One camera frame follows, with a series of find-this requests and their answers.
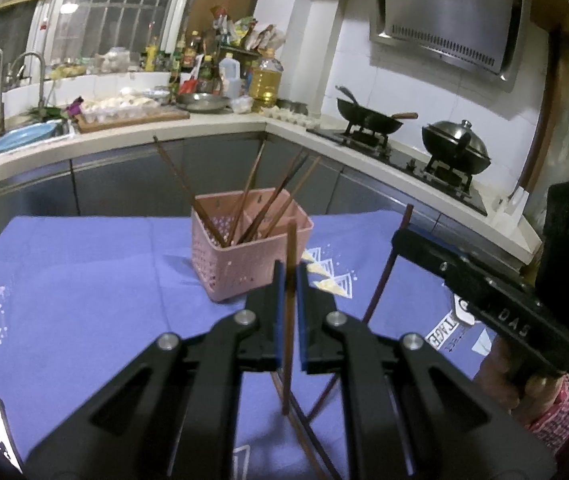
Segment white plastic jug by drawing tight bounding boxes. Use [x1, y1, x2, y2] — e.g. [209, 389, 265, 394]
[219, 52, 242, 98]

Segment person's right hand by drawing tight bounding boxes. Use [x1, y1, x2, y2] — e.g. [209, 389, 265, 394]
[475, 332, 565, 418]

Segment long wooden board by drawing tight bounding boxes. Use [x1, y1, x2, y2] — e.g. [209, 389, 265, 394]
[77, 107, 190, 135]

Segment black wok with handle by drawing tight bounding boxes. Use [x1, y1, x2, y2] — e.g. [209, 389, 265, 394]
[335, 85, 419, 136]

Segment black wok with lid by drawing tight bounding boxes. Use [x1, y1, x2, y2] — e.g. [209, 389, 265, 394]
[422, 119, 493, 176]

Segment blue plastic basin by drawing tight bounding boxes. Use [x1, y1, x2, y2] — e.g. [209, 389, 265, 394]
[0, 122, 58, 153]

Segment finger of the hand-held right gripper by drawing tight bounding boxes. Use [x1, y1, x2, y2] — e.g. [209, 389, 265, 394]
[391, 227, 485, 306]

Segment blue printed tablecloth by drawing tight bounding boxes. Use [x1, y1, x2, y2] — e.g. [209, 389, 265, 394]
[0, 210, 530, 480]

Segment row of condiment bottles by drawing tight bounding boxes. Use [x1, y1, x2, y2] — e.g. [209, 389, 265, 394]
[142, 30, 220, 93]

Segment white egg tray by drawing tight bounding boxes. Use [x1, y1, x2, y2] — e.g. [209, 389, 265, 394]
[259, 105, 318, 129]

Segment black gas stove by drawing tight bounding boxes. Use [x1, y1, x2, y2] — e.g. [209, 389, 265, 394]
[307, 125, 490, 218]

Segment metal bowl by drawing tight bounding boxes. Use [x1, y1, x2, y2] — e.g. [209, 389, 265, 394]
[177, 92, 230, 113]

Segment yellow cooking oil bottle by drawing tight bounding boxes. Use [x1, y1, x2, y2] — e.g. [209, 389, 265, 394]
[249, 47, 285, 111]

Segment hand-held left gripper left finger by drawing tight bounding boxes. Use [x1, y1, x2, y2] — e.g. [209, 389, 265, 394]
[24, 260, 288, 480]

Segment steel range hood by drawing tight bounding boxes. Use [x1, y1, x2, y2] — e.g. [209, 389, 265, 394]
[367, 0, 535, 93]

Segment bundle of wooden chopsticks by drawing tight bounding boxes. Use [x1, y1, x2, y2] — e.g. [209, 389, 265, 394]
[272, 370, 343, 480]

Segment tray of white food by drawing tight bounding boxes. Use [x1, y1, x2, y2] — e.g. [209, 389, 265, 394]
[82, 91, 161, 123]

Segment pink perforated plastic basket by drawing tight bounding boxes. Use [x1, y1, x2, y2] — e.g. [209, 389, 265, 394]
[191, 187, 314, 303]

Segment pile of snack packets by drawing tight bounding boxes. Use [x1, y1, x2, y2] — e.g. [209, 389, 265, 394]
[209, 5, 285, 53]

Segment purple flower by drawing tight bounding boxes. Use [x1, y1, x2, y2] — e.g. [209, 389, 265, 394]
[44, 97, 82, 121]

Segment barred window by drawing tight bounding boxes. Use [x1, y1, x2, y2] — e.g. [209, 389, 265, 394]
[39, 0, 200, 68]

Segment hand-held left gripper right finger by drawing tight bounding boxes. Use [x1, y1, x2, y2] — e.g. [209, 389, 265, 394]
[296, 261, 558, 480]

